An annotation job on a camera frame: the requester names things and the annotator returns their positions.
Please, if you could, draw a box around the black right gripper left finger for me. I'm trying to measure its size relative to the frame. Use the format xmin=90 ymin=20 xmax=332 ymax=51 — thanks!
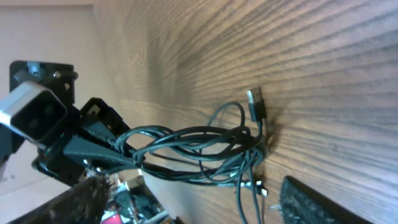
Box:
xmin=11 ymin=176 xmax=111 ymax=224

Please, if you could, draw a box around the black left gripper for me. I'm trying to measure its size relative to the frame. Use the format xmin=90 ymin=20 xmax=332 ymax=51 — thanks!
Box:
xmin=1 ymin=60 xmax=137 ymax=186

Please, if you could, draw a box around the cardboard back wall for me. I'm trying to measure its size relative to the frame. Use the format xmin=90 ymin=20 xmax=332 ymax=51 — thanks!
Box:
xmin=1 ymin=5 xmax=134 ymax=223

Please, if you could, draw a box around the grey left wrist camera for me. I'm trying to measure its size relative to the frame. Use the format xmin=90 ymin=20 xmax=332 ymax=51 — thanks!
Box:
xmin=1 ymin=81 xmax=67 ymax=149

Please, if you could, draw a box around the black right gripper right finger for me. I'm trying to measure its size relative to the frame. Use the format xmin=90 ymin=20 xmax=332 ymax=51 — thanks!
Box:
xmin=279 ymin=175 xmax=370 ymax=224

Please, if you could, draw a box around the black cable bundle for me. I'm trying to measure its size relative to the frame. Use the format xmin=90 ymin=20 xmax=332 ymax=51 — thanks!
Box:
xmin=114 ymin=86 xmax=270 ymax=224

